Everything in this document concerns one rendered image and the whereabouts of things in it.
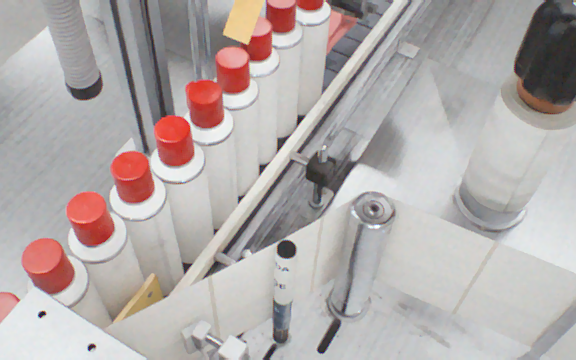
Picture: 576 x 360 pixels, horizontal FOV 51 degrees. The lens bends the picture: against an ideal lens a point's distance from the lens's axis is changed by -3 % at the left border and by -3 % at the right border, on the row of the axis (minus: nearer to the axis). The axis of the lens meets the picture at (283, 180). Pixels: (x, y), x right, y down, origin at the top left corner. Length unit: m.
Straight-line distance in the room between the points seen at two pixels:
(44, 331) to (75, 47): 0.26
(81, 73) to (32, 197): 0.32
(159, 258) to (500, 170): 0.37
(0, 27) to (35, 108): 1.59
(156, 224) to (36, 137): 0.40
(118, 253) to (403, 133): 0.44
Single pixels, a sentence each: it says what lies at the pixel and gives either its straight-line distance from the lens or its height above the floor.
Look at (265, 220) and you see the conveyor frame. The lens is 0.74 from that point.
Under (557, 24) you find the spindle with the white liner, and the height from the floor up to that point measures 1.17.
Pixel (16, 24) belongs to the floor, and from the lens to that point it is 2.53.
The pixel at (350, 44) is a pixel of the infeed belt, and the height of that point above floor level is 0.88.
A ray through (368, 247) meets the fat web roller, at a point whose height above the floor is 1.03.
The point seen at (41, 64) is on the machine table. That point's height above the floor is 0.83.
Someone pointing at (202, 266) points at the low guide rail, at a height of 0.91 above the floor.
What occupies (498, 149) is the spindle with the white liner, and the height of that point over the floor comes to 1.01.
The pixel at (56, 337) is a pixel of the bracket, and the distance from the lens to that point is 0.40.
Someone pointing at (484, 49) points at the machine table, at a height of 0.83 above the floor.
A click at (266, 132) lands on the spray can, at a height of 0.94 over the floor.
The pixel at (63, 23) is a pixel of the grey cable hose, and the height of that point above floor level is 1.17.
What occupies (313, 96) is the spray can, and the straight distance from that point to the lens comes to 0.80.
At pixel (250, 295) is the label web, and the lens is 0.56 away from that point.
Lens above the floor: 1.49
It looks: 54 degrees down
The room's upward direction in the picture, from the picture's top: 3 degrees clockwise
